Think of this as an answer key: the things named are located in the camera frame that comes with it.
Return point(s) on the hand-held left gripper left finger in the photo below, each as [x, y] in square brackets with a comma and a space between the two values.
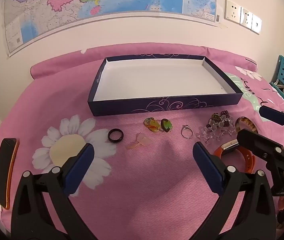
[82, 165]

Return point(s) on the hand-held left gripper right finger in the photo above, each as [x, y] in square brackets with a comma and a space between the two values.
[207, 165]

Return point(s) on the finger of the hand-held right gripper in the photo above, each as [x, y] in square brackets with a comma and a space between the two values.
[273, 115]
[256, 143]

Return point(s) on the orange smartwatch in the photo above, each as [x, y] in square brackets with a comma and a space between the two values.
[248, 160]

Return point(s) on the tortoiseshell bangle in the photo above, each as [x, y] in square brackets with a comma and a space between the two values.
[238, 123]

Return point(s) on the pink hair clip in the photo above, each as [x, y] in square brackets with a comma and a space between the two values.
[142, 140]

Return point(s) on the dark blue shallow cardboard box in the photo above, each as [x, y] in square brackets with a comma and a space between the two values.
[157, 80]

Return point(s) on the pink floral bedsheet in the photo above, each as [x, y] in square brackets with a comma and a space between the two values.
[142, 180]

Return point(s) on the black phone with orange case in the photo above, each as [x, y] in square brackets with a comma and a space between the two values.
[3, 170]

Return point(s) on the white wall socket panel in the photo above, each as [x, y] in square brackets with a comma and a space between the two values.
[246, 17]
[256, 24]
[232, 11]

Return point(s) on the colourful wall map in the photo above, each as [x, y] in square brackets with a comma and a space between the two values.
[107, 0]

